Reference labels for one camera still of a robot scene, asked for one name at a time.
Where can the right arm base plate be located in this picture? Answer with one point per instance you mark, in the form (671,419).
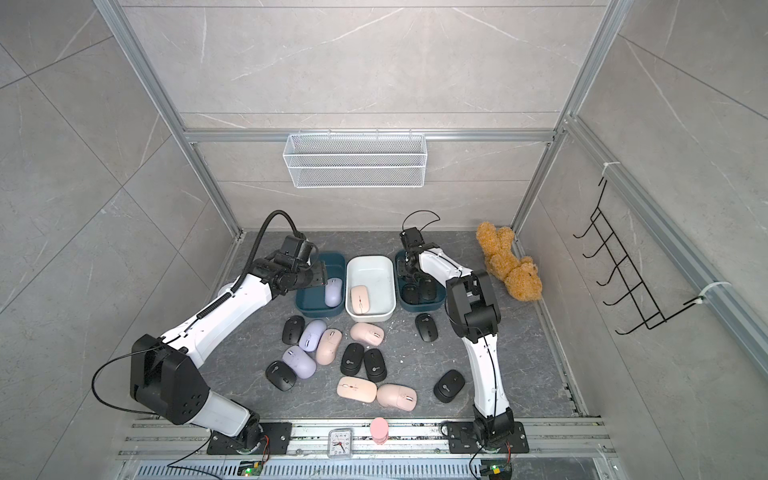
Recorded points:
(462,439)

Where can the left teal storage box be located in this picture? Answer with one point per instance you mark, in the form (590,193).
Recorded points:
(310,302)

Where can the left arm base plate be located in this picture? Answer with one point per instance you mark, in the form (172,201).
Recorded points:
(276,438)

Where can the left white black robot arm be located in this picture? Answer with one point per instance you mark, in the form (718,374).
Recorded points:
(164,371)

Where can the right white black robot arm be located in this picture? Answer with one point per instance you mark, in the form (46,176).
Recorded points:
(473,311)

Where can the white wire mesh basket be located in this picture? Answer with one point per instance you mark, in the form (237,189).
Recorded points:
(356,160)

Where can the pink cylinder object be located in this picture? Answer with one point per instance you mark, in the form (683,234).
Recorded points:
(379,430)

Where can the purple mouse middle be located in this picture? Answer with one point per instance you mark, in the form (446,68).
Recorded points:
(303,365)

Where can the purple mouse bottom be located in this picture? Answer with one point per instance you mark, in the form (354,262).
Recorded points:
(333,292)

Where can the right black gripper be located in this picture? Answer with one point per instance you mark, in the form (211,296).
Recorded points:
(406,263)

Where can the small white desk clock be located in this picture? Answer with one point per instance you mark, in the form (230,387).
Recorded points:
(340,443)

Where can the right teal storage box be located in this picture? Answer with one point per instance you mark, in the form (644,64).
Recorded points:
(421,307)

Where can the white storage box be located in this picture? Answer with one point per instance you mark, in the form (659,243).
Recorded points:
(376,272)

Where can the teal storage box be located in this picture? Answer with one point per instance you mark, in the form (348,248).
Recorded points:
(421,307)
(310,302)

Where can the purple mouse top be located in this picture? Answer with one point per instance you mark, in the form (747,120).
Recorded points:
(312,335)

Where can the brown teddy bear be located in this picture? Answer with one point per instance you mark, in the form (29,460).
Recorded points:
(519,275)

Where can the purple mouse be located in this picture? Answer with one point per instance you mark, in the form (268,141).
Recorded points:
(312,335)
(303,365)
(333,292)

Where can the black mouse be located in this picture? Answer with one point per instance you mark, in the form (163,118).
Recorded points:
(352,359)
(293,329)
(375,366)
(427,291)
(448,386)
(280,375)
(410,294)
(426,327)

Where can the black wall hook rack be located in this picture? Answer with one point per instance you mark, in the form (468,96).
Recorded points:
(626,269)

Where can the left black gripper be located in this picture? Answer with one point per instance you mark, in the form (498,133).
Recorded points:
(320,273)

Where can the pink mouse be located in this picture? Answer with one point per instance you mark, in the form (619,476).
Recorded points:
(397,396)
(358,389)
(359,300)
(328,345)
(367,333)

